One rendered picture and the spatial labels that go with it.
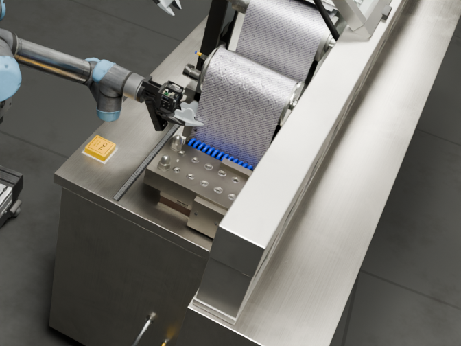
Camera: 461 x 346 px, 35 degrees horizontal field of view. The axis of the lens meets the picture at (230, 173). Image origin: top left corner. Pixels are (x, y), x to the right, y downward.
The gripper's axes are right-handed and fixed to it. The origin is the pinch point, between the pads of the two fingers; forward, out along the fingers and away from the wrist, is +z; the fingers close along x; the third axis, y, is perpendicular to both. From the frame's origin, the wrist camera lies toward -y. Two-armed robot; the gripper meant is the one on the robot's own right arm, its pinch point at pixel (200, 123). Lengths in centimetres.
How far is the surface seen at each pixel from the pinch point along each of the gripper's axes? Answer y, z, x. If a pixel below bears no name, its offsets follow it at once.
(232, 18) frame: 8.0, -11.7, 45.7
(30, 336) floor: -109, -35, -28
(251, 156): -2.9, 17.6, -0.3
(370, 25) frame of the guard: 58, 35, -11
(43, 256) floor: -109, -53, 6
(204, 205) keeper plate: -7.2, 13.2, -22.0
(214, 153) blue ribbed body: -5.2, 7.4, -3.3
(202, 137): -4.4, 1.6, -0.3
